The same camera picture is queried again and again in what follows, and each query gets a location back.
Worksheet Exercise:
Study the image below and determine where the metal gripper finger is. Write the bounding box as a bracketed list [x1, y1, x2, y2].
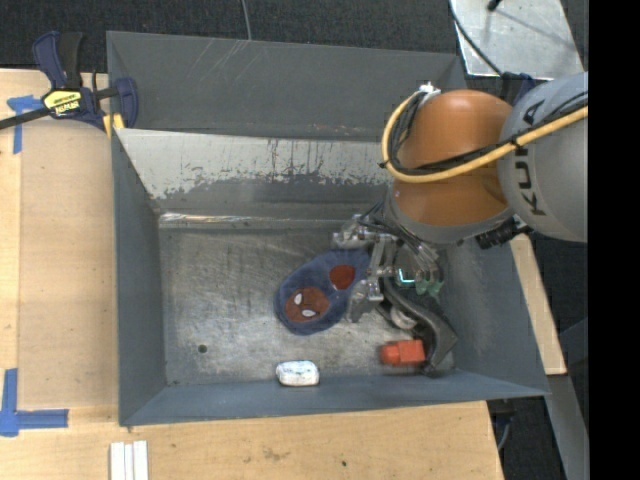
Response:
[331, 221, 376, 249]
[346, 277, 386, 324]

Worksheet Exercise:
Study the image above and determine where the blue cloth with red faces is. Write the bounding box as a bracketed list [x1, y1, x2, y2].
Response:
[272, 247, 374, 337]

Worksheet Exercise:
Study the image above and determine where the red-orange block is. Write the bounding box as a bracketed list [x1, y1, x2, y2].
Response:
[379, 339, 427, 368]

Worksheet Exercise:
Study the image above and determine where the white blue-speckled lump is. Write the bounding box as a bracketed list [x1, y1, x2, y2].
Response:
[275, 359, 321, 388]

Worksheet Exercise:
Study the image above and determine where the grey metal bin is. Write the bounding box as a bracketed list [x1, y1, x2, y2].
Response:
[104, 30, 552, 428]

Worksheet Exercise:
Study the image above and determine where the black cylinder on white bracket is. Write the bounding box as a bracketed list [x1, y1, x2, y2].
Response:
[473, 216, 533, 250]

